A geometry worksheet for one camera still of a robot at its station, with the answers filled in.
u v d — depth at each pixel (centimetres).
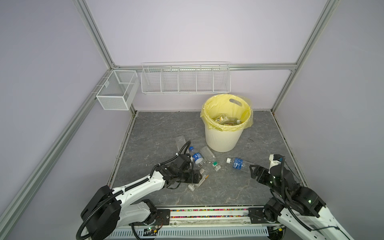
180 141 99
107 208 40
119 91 102
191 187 80
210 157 91
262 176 63
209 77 104
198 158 89
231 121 94
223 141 103
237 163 87
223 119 92
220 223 74
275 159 64
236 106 93
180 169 64
